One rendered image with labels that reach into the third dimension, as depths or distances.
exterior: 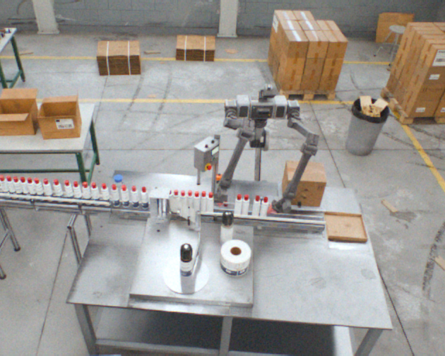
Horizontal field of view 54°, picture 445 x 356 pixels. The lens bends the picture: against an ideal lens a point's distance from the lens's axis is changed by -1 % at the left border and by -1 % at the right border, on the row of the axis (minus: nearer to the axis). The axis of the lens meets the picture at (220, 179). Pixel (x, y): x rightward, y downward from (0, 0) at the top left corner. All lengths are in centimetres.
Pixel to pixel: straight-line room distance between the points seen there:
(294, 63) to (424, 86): 172
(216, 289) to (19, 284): 200
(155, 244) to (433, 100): 454
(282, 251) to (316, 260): 25
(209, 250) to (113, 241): 71
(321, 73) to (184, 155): 240
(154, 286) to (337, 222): 151
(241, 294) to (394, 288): 188
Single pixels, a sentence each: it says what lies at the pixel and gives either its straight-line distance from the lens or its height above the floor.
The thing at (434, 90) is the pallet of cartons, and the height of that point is 56.
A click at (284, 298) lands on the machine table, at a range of 302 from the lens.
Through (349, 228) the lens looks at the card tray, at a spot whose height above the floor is 83.
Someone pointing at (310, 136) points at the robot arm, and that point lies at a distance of 308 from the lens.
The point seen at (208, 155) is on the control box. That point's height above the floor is 143.
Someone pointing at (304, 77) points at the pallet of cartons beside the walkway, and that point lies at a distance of 647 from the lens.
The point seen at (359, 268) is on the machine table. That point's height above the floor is 83.
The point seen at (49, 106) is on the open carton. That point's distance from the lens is 454.
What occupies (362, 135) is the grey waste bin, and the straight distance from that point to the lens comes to 555.
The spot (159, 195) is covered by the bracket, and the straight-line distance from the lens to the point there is 314.
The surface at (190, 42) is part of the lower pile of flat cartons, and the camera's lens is 759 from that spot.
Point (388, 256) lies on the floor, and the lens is 464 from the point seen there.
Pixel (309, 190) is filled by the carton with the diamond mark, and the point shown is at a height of 103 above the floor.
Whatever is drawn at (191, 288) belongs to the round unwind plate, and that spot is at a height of 89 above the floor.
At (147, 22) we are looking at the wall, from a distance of 837.
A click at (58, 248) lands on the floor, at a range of 446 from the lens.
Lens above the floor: 331
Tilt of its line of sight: 42 degrees down
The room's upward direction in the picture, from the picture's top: 4 degrees clockwise
